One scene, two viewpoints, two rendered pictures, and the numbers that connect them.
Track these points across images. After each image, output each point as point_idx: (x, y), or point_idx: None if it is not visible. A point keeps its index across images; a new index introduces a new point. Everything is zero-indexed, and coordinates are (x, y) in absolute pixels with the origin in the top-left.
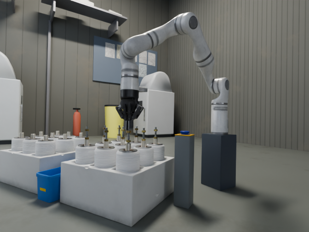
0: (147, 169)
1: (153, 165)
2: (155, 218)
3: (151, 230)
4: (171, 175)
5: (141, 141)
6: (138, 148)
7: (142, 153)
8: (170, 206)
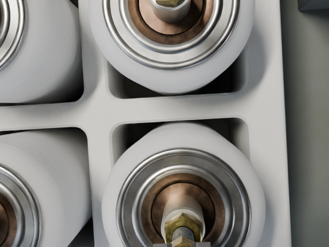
0: (284, 138)
1: (267, 50)
2: (287, 135)
3: (314, 204)
4: None
5: (158, 9)
6: (178, 81)
7: (214, 78)
8: (291, 25)
